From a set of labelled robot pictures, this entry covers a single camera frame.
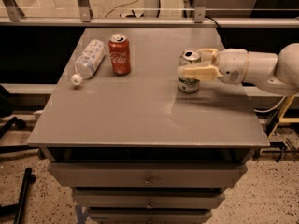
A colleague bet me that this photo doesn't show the top grey drawer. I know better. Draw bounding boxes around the top grey drawer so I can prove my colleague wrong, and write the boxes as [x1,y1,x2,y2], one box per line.
[49,163,247,188]

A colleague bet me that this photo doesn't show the metal window railing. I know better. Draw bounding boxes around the metal window railing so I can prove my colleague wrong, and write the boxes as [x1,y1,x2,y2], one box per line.
[0,0,299,28]

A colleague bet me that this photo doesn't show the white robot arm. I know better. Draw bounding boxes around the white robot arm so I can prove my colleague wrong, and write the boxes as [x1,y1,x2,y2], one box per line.
[178,43,299,96]

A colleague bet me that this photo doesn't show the white cable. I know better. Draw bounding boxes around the white cable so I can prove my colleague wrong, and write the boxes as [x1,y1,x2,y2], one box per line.
[252,95,288,114]

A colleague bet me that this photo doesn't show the bottom grey drawer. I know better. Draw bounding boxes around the bottom grey drawer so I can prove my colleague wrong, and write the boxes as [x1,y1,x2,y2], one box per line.
[89,209,211,224]

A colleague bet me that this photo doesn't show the middle grey drawer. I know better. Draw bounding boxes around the middle grey drawer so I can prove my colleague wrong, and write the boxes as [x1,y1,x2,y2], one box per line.
[73,189,225,209]

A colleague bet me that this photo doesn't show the black metal bar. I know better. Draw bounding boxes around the black metal bar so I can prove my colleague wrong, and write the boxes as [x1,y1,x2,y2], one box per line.
[0,168,36,224]

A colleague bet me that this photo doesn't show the grey drawer cabinet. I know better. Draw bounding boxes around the grey drawer cabinet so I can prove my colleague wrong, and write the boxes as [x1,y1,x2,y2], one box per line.
[26,27,271,224]

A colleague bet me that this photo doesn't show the green white 7up can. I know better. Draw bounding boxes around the green white 7up can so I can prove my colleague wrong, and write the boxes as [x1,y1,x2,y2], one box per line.
[178,48,202,93]

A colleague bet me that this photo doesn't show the clear plastic water bottle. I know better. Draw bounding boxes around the clear plastic water bottle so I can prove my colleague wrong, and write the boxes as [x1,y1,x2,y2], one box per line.
[71,39,106,86]

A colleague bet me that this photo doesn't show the red coca cola can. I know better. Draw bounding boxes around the red coca cola can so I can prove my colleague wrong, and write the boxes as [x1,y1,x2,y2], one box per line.
[108,34,131,76]

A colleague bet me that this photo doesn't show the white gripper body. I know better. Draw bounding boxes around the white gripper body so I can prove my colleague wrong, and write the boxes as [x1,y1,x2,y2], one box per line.
[217,49,249,84]

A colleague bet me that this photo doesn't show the grey drawer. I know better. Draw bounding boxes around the grey drawer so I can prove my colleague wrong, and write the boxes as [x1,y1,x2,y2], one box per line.
[89,209,211,224]
[49,163,247,188]
[73,189,225,209]

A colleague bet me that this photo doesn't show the yellow metal stand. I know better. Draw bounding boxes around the yellow metal stand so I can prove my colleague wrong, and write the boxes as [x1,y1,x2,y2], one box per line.
[264,93,299,163]

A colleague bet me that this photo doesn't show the black chair base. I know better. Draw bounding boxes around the black chair base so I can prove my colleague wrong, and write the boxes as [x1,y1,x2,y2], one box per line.
[0,85,46,161]

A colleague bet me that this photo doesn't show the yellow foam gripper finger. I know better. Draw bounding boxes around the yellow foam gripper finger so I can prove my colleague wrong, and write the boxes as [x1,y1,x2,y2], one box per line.
[199,49,220,65]
[178,65,223,82]

